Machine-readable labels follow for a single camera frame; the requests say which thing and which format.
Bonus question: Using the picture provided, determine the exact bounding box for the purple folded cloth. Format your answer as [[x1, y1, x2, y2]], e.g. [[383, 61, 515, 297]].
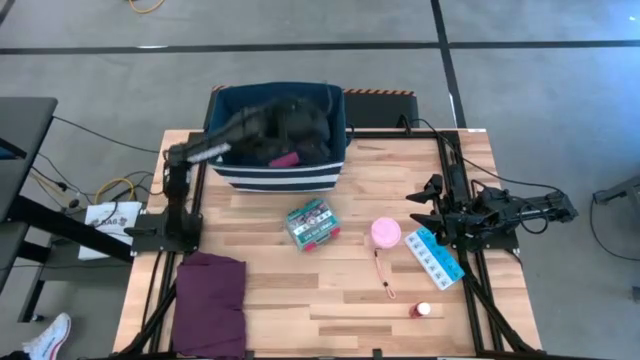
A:
[[170, 250, 248, 360]]

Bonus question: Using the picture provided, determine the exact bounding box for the navy white striped fabric basket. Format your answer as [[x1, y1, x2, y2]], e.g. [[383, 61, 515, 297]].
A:
[[203, 81, 354, 194]]

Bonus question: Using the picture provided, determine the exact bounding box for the red bottle with white cap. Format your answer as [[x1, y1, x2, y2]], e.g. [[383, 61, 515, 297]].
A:
[[408, 301, 433, 320]]

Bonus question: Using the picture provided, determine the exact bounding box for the white printed paper sheet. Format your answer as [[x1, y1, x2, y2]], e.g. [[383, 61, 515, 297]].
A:
[[77, 200, 144, 262]]

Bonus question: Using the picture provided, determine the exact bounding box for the black curved floor cable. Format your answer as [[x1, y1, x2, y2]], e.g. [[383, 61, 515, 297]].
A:
[[588, 191, 640, 263]]

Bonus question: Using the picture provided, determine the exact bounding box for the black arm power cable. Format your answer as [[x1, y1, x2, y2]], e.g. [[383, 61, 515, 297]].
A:
[[398, 114, 567, 195]]

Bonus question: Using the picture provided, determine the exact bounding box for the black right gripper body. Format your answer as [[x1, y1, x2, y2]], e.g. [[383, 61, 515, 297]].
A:
[[437, 196, 485, 247]]

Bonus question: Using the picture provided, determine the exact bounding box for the blue white weekly pill organizer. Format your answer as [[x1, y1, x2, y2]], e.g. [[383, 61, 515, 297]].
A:
[[403, 226, 467, 292]]

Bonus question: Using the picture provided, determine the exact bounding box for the black mat with hazard stripe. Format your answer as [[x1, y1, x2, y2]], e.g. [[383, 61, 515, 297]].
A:
[[204, 84, 421, 131]]

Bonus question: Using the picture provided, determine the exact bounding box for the yellow cable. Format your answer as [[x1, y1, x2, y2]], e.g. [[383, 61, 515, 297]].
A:
[[94, 176, 138, 206], [127, 0, 167, 15]]

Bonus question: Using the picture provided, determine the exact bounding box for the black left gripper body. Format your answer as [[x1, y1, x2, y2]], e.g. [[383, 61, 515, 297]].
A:
[[271, 96, 335, 152]]

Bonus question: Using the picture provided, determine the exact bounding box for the grey equipment stand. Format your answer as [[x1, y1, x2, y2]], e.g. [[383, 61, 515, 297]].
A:
[[592, 174, 640, 207]]

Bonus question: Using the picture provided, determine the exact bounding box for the pink round lid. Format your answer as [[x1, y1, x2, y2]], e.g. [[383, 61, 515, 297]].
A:
[[369, 216, 403, 251]]

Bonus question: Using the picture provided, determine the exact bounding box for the grey desk with black legs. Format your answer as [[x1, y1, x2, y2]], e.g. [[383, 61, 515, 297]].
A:
[[0, 96, 135, 324]]

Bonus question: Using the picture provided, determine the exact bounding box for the person's white shoe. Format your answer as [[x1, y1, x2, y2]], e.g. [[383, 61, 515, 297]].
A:
[[21, 312, 73, 360]]

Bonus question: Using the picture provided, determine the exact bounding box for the green first aid box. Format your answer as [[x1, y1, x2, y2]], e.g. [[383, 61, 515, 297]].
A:
[[285, 197, 343, 253]]

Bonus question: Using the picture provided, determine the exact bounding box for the pink lanyard strap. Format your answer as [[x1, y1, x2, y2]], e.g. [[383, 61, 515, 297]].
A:
[[373, 247, 398, 301]]

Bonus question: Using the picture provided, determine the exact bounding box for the pink bandage roll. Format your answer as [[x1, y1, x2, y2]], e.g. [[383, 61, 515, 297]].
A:
[[268, 151, 302, 169]]

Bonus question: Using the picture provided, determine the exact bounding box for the thin black floor cable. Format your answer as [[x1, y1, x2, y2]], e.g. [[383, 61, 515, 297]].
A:
[[51, 115, 162, 154]]

